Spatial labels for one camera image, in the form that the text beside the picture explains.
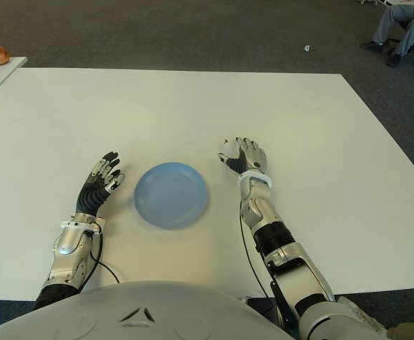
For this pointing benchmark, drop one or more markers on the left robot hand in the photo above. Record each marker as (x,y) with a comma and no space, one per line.
(90,196)

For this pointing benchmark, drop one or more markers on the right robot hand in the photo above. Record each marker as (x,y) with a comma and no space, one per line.
(253,157)

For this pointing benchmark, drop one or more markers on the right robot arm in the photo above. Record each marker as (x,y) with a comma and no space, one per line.
(281,255)

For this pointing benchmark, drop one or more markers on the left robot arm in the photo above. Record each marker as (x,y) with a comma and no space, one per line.
(68,248)

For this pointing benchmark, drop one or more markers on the blue round plate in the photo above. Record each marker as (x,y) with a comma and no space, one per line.
(171,196)

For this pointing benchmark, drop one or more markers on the grey robot torso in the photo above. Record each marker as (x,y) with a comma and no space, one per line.
(139,311)

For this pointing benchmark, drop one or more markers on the white sneaker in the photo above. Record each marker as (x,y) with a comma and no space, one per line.
(363,313)

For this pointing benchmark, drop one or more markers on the seated person grey trousers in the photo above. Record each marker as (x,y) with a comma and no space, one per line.
(387,21)

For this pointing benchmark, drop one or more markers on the white metal stand base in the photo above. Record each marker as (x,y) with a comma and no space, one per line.
(382,2)

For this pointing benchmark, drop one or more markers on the khaki trouser leg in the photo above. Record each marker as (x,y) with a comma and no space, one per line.
(412,333)

